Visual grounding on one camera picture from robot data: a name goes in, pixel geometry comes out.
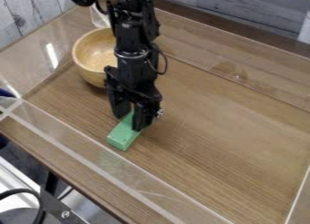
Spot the black table leg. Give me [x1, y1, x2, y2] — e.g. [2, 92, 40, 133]
[45, 172, 58, 195]

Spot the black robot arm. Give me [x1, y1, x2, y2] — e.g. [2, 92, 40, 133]
[70, 0, 163, 131]

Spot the black metal bracket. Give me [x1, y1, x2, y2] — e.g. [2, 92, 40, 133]
[40, 190, 89, 224]

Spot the black cable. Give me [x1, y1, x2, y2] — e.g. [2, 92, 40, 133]
[0, 188, 45, 224]

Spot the clear acrylic tray enclosure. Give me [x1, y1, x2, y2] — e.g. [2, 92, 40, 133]
[0, 3, 310, 224]

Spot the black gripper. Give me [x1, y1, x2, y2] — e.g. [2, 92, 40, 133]
[102, 49, 164, 132]

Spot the green rectangular block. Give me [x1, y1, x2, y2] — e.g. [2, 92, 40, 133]
[106, 112, 140, 151]

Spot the brown wooden bowl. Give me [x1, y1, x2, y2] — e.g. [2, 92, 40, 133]
[70, 28, 117, 88]

